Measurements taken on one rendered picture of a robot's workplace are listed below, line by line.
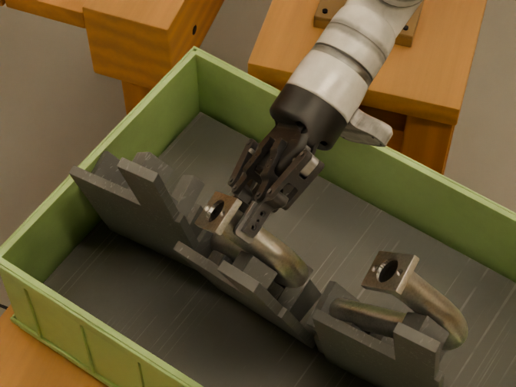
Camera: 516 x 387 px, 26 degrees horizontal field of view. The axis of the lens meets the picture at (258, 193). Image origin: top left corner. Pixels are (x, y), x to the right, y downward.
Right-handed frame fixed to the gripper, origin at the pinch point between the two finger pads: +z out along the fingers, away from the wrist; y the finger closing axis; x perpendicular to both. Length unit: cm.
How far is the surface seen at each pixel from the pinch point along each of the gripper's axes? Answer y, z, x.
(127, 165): -10.0, 1.1, -9.7
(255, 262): 1.3, 2.7, 3.3
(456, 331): 12.4, -2.2, 20.3
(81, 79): -168, -26, 22
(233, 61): -156, -50, 48
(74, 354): -33.0, 22.2, 6.4
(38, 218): -32.8, 10.4, -7.4
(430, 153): -42, -31, 41
